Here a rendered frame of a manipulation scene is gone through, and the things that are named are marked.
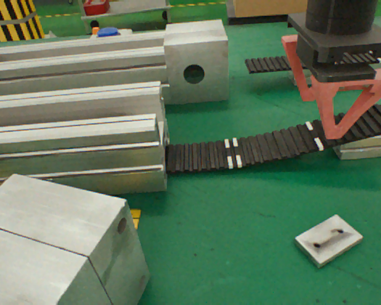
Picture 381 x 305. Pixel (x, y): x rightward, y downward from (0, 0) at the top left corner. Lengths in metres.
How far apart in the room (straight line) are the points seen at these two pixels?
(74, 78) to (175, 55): 0.15
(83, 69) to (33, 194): 0.28
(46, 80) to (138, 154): 0.25
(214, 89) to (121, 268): 0.33
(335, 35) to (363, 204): 0.16
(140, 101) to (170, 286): 0.20
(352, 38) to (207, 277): 0.23
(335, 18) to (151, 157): 0.20
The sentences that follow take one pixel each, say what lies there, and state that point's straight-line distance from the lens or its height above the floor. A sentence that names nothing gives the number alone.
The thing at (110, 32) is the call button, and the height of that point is 0.85.
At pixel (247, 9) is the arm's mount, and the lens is 0.91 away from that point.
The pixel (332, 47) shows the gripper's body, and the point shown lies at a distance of 0.28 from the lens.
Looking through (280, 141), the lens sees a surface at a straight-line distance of 0.38.
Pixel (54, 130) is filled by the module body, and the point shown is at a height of 0.86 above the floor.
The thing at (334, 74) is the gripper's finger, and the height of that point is 0.91.
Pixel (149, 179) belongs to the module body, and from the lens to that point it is 0.33.
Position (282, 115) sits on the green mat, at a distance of 0.46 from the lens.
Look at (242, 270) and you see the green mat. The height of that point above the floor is 0.78.
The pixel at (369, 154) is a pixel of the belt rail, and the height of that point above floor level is 0.79.
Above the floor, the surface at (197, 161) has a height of 0.79.
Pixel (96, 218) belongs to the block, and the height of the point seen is 0.87.
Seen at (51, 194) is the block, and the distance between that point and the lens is 0.24.
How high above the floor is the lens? 1.02
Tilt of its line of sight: 38 degrees down
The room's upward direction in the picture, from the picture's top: 6 degrees counter-clockwise
